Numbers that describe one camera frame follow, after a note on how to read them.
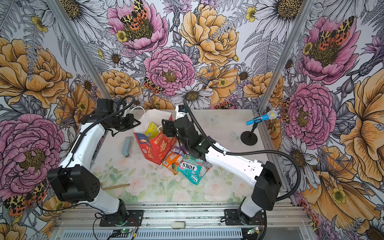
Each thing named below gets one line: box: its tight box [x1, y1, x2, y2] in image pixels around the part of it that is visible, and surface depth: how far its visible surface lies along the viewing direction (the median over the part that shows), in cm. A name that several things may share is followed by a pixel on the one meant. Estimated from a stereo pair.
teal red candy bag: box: [183, 154, 205, 164], surface depth 91 cm
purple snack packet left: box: [171, 145, 186, 155], surface depth 98 cm
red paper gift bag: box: [133, 108, 177, 165], surface depth 87 cm
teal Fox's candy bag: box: [177, 155, 213, 185], surface depth 89 cm
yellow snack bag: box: [144, 121, 160, 140], surface depth 91 cm
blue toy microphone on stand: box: [240, 110, 278, 146], surface depth 96 cm
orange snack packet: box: [162, 152, 182, 168], surface depth 93 cm
